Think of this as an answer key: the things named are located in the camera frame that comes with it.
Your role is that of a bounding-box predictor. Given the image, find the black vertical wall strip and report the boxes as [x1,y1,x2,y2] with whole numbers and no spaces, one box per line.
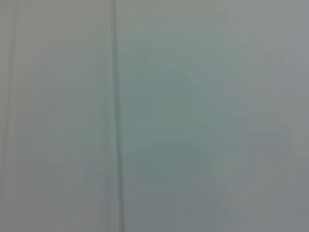
[110,0,126,232]

